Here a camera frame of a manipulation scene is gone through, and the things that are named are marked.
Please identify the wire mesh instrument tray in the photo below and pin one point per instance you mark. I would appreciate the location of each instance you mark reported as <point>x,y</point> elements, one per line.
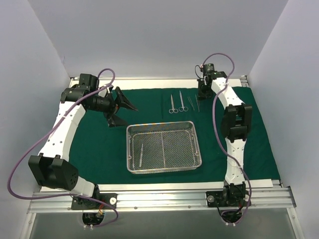
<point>168,147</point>

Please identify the long steel tweezers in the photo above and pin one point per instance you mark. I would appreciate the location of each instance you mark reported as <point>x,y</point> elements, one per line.
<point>141,155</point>

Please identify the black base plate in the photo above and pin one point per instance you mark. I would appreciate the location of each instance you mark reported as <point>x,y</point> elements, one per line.
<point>220,199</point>
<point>79,203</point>

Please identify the steel forceps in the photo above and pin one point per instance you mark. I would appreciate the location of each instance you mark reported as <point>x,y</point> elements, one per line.
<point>182,108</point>

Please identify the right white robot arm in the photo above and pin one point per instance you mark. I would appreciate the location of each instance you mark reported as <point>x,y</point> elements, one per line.
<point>235,126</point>

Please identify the short steel tweezers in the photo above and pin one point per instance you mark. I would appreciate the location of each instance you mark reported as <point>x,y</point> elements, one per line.
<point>191,103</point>

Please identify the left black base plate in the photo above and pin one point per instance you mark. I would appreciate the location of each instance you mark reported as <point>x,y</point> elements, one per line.
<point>79,203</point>

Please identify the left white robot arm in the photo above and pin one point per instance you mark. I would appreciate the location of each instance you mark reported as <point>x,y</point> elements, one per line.
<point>51,167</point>

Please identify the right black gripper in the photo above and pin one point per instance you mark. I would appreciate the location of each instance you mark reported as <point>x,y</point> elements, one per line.
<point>204,89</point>

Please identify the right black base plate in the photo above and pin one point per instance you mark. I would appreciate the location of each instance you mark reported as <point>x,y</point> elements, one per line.
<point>220,199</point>

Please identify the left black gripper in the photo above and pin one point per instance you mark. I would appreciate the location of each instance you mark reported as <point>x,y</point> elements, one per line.
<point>113,107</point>

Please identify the steel surgical scissors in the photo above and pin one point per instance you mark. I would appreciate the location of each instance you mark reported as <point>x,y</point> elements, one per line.
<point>172,110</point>

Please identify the aluminium front rail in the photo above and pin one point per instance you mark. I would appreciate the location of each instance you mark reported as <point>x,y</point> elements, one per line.
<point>177,200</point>

